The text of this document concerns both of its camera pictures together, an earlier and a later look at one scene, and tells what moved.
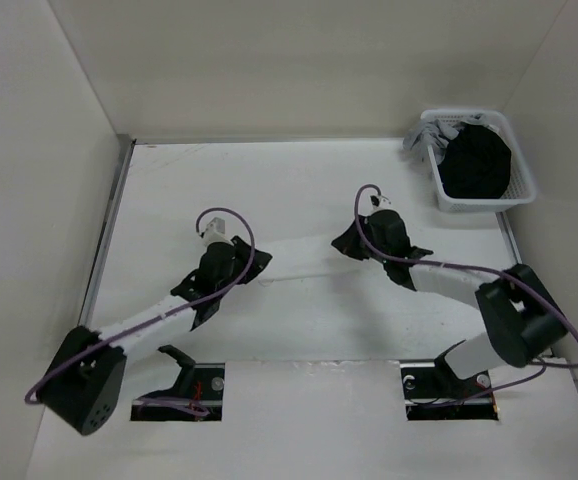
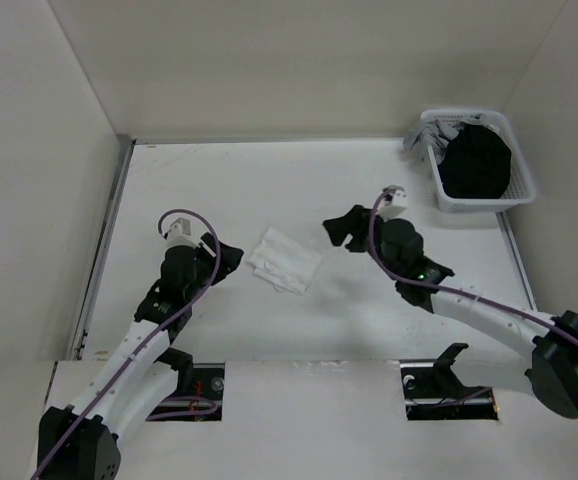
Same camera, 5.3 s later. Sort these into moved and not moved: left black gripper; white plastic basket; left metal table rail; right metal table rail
Moved: left black gripper
Not moved: right metal table rail; left metal table rail; white plastic basket
